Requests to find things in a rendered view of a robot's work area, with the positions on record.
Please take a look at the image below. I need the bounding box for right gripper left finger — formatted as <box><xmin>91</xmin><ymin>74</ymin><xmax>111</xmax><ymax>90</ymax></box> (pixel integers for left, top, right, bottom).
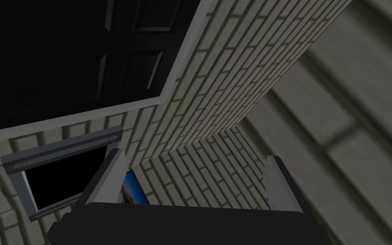
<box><xmin>74</xmin><ymin>148</ymin><xmax>128</xmax><ymax>208</ymax></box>

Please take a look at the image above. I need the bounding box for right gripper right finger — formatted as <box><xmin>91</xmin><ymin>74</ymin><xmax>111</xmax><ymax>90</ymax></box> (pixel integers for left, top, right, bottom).
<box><xmin>262</xmin><ymin>155</ymin><xmax>310</xmax><ymax>214</ymax></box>

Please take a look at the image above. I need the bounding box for blue picture on wall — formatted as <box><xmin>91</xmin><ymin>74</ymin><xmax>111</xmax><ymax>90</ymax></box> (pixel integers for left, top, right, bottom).
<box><xmin>120</xmin><ymin>170</ymin><xmax>150</xmax><ymax>205</ymax></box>

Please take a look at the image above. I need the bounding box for black panelled door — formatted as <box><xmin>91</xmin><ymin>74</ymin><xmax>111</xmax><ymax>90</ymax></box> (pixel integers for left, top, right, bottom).
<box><xmin>0</xmin><ymin>0</ymin><xmax>202</xmax><ymax>134</ymax></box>

